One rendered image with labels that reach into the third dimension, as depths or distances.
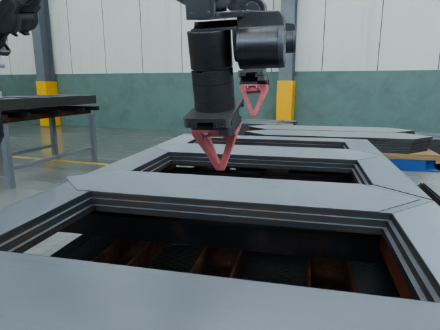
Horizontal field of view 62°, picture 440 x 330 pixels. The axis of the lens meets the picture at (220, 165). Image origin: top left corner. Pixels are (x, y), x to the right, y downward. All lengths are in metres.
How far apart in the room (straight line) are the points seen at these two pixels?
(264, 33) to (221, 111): 0.11
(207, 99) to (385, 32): 7.27
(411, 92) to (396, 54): 0.75
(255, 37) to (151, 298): 0.32
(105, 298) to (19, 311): 0.08
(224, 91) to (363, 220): 0.33
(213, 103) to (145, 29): 8.44
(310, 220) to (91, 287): 0.39
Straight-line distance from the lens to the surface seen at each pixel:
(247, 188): 0.76
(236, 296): 0.39
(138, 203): 0.73
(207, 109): 0.50
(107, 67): 9.44
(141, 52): 8.94
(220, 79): 0.49
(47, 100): 4.66
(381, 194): 0.78
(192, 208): 0.69
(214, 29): 0.49
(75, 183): 0.85
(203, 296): 0.39
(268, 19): 0.48
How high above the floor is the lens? 1.06
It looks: 12 degrees down
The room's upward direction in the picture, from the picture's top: straight up
